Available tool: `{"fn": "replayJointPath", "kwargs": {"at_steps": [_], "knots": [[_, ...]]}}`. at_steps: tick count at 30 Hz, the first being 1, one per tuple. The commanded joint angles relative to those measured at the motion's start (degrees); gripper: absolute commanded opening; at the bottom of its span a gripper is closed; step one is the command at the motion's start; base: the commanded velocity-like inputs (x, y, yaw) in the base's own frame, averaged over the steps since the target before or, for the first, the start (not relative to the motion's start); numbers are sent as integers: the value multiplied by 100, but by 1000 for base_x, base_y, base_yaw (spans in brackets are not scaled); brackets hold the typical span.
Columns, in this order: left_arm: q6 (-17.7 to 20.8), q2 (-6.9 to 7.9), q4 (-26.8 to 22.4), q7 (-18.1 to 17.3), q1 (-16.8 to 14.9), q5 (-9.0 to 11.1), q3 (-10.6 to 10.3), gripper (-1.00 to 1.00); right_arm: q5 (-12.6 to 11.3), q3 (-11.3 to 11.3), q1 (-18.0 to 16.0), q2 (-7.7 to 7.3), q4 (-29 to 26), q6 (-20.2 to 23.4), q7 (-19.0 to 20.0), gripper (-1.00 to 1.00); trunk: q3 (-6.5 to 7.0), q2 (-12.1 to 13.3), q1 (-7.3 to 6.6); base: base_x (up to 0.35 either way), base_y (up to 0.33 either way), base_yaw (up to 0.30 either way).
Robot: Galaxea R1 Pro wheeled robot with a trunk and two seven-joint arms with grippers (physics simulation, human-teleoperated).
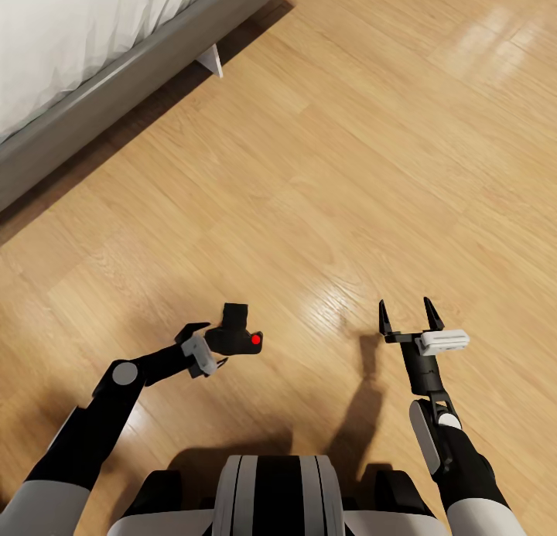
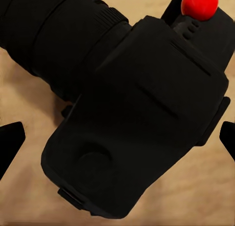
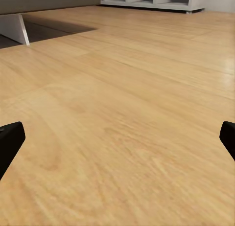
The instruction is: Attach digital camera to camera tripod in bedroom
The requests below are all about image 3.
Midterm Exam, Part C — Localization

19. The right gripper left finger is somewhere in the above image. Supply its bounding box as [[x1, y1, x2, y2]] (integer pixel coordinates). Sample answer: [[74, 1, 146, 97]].
[[0, 121, 25, 180]]

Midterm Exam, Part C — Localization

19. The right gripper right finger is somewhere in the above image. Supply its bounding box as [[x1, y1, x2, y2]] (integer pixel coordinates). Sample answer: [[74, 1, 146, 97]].
[[219, 121, 235, 161]]

